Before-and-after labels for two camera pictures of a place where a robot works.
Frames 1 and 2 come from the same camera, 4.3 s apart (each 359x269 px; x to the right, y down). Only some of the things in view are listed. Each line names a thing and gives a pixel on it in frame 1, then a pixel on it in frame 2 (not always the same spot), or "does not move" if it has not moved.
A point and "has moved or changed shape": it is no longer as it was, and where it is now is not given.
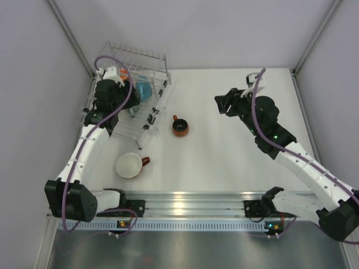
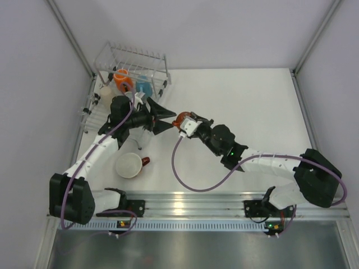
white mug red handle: (129, 165) does not move
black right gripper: (231, 102) -> (200, 125)
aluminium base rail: (192, 206) does not move
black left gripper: (131, 98) -> (153, 120)
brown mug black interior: (180, 127) has moved or changed shape
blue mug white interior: (144, 87) does not move
